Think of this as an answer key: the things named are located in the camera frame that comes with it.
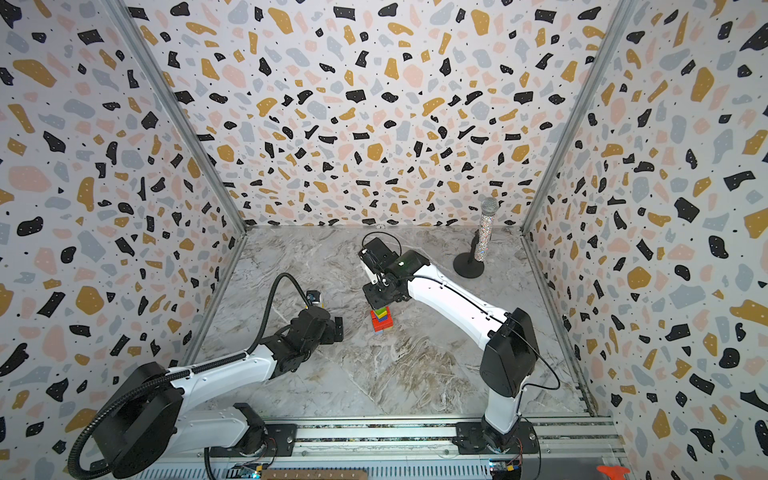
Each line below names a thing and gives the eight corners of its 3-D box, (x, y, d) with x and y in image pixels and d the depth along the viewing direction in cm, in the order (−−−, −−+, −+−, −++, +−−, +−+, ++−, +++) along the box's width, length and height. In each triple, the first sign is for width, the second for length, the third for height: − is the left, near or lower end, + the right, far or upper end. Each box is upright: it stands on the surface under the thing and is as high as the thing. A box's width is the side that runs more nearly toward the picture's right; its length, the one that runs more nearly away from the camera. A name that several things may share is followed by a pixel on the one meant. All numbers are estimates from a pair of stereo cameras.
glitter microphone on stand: (460, 275, 110) (479, 206, 85) (465, 265, 113) (484, 195, 88) (478, 282, 109) (503, 213, 83) (482, 271, 112) (506, 201, 86)
